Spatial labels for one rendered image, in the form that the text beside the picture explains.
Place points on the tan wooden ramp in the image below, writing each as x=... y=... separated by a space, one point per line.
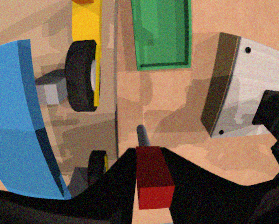
x=72 y=135

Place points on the yellow chock with orange handle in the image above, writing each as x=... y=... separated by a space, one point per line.
x=87 y=20

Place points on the green tray rim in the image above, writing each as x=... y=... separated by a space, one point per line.
x=187 y=44

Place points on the green tray floor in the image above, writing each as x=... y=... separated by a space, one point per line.
x=160 y=26

